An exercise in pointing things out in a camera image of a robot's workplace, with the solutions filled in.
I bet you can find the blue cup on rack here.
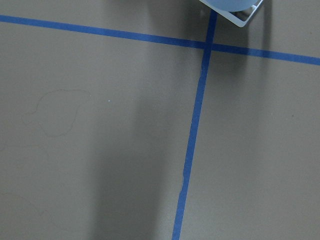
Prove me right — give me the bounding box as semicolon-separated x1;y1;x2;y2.
208;0;258;12

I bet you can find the white wire cup rack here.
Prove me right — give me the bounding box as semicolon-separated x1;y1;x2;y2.
200;0;264;28

